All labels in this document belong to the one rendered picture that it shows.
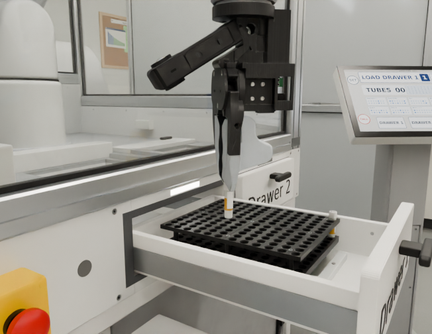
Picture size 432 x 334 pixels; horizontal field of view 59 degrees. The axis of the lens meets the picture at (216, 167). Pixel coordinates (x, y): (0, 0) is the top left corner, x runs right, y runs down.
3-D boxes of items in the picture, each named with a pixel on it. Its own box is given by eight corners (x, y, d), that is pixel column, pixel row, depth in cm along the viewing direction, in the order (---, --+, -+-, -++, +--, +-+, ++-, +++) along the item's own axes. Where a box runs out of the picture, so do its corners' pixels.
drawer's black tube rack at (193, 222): (337, 256, 62) (340, 218, 61) (298, 305, 48) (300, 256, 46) (221, 230, 74) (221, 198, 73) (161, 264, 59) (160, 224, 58)
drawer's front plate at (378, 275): (407, 268, 62) (414, 202, 60) (371, 377, 38) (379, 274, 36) (396, 265, 63) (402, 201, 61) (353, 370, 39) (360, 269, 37)
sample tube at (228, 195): (232, 215, 49) (232, 179, 48) (234, 218, 48) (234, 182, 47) (222, 215, 49) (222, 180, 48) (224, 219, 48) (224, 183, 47)
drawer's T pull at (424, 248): (434, 248, 50) (434, 238, 49) (429, 270, 44) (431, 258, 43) (403, 242, 52) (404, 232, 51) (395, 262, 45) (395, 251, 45)
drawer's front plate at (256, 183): (293, 197, 105) (294, 157, 103) (242, 227, 81) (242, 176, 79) (287, 196, 106) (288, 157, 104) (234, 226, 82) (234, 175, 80)
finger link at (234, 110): (244, 156, 42) (244, 74, 41) (230, 157, 42) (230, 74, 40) (232, 151, 47) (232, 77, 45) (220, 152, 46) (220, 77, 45)
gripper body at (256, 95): (293, 116, 44) (299, 3, 41) (220, 118, 42) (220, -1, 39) (270, 112, 51) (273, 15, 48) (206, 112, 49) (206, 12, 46)
